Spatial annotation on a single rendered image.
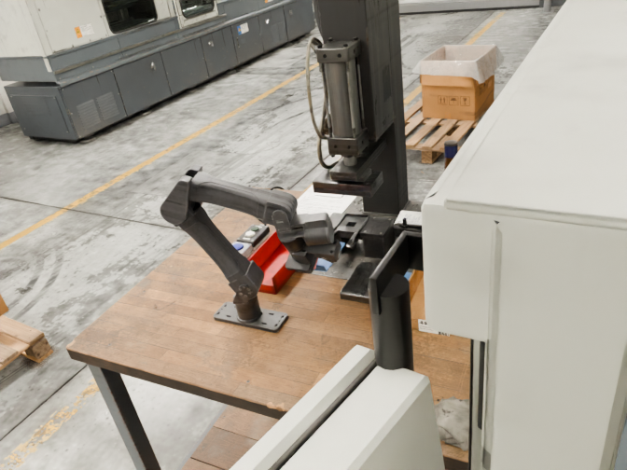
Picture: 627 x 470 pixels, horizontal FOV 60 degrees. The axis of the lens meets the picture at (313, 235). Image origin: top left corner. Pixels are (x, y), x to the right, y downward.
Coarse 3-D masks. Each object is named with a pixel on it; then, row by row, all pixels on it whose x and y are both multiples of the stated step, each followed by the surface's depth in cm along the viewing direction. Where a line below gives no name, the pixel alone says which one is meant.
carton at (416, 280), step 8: (416, 272) 142; (416, 280) 143; (416, 288) 144; (424, 288) 144; (416, 296) 142; (424, 296) 142; (416, 304) 139; (424, 304) 139; (416, 312) 136; (424, 312) 136; (416, 320) 130; (424, 320) 129; (416, 328) 131; (424, 328) 130
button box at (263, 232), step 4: (272, 188) 212; (280, 188) 219; (260, 220) 190; (264, 224) 185; (248, 228) 181; (260, 228) 180; (264, 228) 180; (268, 228) 181; (244, 232) 179; (256, 232) 178; (260, 232) 178; (264, 232) 179; (268, 232) 181; (240, 236) 177; (244, 236) 177; (252, 236) 176; (256, 236) 176; (260, 236) 177; (264, 236) 179; (236, 240) 176; (240, 240) 175; (244, 240) 175; (248, 240) 174; (252, 240) 174; (256, 240) 174; (260, 240) 177; (252, 244) 174; (256, 244) 175; (256, 248) 175
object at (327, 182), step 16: (384, 144) 166; (352, 160) 151; (368, 160) 155; (320, 176) 158; (336, 176) 151; (352, 176) 148; (368, 176) 153; (320, 192) 157; (336, 192) 155; (352, 192) 152; (368, 192) 150
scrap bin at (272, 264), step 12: (276, 240) 172; (264, 252) 166; (276, 252) 170; (264, 264) 165; (276, 264) 164; (264, 276) 160; (276, 276) 151; (288, 276) 157; (264, 288) 152; (276, 288) 151
